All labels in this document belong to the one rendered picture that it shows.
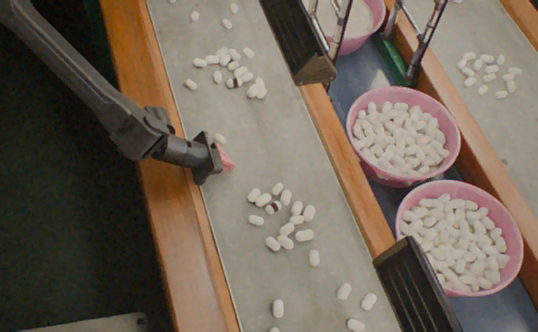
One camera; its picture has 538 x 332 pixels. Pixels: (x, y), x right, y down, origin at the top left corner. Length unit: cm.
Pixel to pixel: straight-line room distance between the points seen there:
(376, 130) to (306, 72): 43
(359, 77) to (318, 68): 58
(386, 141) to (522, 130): 35
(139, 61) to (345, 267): 69
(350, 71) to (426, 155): 34
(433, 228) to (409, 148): 21
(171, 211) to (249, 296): 23
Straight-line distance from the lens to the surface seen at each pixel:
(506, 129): 156
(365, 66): 166
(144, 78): 144
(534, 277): 138
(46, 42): 116
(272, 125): 139
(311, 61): 104
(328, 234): 125
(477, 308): 136
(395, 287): 87
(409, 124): 147
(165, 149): 115
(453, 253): 131
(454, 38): 173
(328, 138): 136
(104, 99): 113
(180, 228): 121
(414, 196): 134
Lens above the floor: 183
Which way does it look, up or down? 56 degrees down
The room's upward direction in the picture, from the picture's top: 10 degrees clockwise
